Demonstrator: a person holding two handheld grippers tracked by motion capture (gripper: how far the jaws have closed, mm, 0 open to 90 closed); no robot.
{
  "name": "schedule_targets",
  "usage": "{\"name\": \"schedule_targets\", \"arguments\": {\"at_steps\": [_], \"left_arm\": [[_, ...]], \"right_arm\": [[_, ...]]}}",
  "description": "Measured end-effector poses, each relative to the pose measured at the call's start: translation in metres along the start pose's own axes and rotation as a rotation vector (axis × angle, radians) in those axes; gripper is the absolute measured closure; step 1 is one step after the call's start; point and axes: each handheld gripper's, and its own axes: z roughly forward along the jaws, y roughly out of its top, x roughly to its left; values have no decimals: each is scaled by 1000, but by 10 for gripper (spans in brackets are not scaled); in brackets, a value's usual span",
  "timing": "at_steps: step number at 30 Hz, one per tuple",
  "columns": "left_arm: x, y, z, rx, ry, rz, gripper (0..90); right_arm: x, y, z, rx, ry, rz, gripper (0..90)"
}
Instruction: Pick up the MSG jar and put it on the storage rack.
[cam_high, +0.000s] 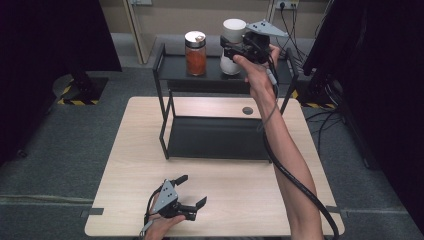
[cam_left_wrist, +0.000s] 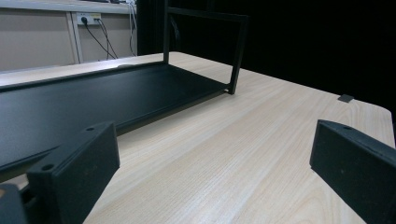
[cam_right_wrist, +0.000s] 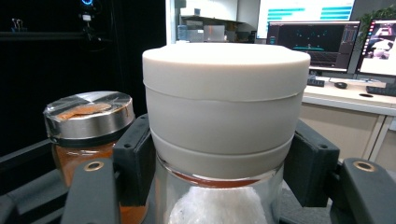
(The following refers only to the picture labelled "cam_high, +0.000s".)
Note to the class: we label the person's right hand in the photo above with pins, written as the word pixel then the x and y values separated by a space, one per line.
pixel 258 76

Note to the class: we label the black tape strip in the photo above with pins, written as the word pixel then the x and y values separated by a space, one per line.
pixel 335 209
pixel 92 212

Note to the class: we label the black stand base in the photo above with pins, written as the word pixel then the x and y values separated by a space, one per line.
pixel 81 88

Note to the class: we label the black metal shelf rack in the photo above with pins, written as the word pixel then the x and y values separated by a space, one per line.
pixel 216 136

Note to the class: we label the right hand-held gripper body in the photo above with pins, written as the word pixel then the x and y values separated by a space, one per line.
pixel 258 45

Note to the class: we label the grey table grommet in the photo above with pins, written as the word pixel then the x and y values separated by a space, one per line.
pixel 247 110

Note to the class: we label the person's left hand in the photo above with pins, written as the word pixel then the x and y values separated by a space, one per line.
pixel 161 226

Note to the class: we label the white door frame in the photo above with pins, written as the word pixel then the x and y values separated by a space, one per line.
pixel 136 30

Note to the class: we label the spice jar with metal lid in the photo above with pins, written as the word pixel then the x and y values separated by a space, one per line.
pixel 195 60

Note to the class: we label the white wall socket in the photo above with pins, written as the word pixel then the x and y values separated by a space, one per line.
pixel 286 4

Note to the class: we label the black curtain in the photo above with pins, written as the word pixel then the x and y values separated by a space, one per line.
pixel 40 50
pixel 383 83

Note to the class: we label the glass jar with white lid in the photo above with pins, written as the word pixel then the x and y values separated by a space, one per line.
pixel 233 28

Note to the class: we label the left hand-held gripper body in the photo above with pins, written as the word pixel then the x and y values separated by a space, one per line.
pixel 168 200

